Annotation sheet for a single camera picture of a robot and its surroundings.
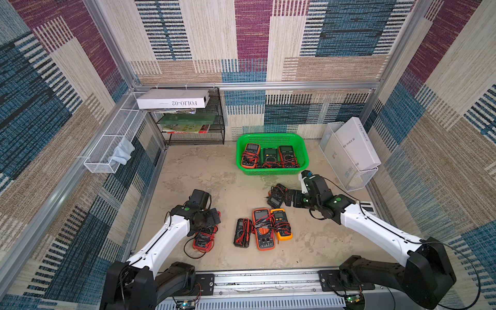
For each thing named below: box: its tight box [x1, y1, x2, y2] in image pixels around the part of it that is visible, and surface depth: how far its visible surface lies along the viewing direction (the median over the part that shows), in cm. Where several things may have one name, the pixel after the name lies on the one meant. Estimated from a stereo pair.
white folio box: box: [135, 88, 210, 110], surface depth 81 cm
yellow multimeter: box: [270, 207, 293, 244], surface depth 86 cm
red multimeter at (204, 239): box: [192, 211, 221, 252], surface depth 81 cm
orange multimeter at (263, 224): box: [251, 207, 276, 252], surface depth 85 cm
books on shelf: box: [158, 113, 216, 134], surface depth 101 cm
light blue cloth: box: [107, 136, 136, 166], surface depth 69 cm
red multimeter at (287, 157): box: [278, 145, 300, 169], surface depth 110 cm
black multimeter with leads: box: [233, 217, 253, 248], surface depth 84 cm
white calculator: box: [359, 200, 378, 217], surface depth 94 cm
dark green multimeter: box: [261, 147, 280, 169], surface depth 111 cm
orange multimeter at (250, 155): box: [241, 143, 261, 169], surface depth 105 cm
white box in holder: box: [335, 116, 382, 172], surface depth 93 cm
